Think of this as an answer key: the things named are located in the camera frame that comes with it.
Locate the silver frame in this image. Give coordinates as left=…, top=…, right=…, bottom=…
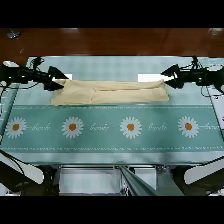
left=31, top=162, right=190, bottom=197

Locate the cream shirt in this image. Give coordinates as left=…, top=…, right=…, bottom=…
left=50, top=78, right=171, bottom=107

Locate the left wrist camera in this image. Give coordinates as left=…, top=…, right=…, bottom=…
left=30, top=56, right=45, bottom=71

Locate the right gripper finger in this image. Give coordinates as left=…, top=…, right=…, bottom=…
left=164, top=78, right=185, bottom=90
left=160, top=64, right=183, bottom=79

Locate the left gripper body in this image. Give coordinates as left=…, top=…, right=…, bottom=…
left=30, top=69, right=52, bottom=85

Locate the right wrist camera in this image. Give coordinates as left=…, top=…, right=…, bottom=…
left=189, top=55, right=202, bottom=70

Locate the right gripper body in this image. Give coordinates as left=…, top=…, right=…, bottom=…
left=180, top=68, right=203, bottom=84

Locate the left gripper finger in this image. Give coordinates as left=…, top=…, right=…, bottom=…
left=43, top=80, right=65, bottom=92
left=47, top=65, right=70, bottom=81

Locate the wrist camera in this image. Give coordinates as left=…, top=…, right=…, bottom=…
left=30, top=56, right=45, bottom=71
left=189, top=55, right=202, bottom=70

